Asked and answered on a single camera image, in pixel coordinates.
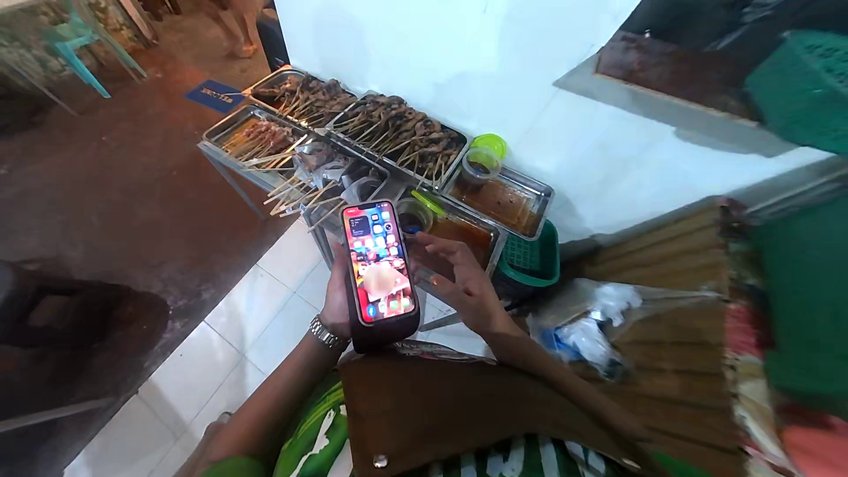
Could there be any blue sign with yellow letters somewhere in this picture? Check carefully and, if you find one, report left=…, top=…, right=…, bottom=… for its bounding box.
left=185, top=79, right=246, bottom=114

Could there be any brown corrugated sheet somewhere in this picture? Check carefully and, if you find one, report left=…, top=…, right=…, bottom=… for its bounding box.
left=523, top=199, right=748, bottom=477

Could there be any clear bag with plastic bags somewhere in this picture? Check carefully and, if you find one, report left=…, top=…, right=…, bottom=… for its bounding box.
left=528, top=277, right=724, bottom=382

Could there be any pile of raw meat skewers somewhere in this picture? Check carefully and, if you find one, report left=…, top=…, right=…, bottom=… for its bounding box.
left=221, top=117, right=306, bottom=167

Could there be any person's right forearm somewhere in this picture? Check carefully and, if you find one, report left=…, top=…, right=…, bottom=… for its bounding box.
left=485, top=319, right=653, bottom=446

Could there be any person's right hand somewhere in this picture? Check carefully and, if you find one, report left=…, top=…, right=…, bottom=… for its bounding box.
left=405, top=231, right=516, bottom=340

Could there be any pile of grilled meat skewers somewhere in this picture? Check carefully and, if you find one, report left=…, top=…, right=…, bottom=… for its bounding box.
left=255, top=72, right=359, bottom=128
left=333, top=93, right=467, bottom=188

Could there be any red cloth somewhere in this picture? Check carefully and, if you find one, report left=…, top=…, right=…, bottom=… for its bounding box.
left=776, top=404, right=848, bottom=477

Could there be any person's left forearm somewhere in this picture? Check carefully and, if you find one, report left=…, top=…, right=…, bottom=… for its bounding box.
left=199, top=330, right=348, bottom=473

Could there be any metal table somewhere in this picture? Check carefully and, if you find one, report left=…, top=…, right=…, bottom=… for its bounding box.
left=197, top=140, right=510, bottom=333

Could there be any lime green lid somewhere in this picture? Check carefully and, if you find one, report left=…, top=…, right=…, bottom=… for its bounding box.
left=471, top=133, right=507, bottom=161
left=411, top=189, right=447, bottom=217

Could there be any metal tray with brown sauce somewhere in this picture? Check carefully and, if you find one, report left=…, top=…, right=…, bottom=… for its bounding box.
left=397, top=188, right=507, bottom=278
left=442, top=164, right=555, bottom=241

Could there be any pile of bagged skewers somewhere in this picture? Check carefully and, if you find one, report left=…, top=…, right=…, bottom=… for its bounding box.
left=264, top=142, right=353, bottom=233

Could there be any person's left hand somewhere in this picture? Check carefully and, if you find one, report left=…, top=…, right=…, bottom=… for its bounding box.
left=320, top=238, right=355, bottom=341

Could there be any smartphone with lit screen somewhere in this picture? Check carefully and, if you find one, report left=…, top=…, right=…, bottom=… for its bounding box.
left=341, top=199, right=418, bottom=327

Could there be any large green container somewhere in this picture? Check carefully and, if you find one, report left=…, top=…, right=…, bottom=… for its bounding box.
left=754, top=189, right=848, bottom=413

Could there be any dark brown pouch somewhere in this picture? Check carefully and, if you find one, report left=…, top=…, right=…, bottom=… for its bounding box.
left=346, top=285, right=421, bottom=354

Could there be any person's body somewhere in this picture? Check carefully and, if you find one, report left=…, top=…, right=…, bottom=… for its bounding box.
left=201, top=339, right=710, bottom=477

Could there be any large green plastic basket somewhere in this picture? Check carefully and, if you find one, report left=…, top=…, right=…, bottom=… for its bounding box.
left=745, top=29, right=848, bottom=157

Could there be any teal plastic chair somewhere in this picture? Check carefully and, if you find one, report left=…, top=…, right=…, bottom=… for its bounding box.
left=44, top=5, right=148, bottom=100

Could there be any clear plastic sauce container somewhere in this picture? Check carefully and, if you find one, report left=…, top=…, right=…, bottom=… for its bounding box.
left=461, top=146, right=503, bottom=187
left=395, top=197, right=435, bottom=235

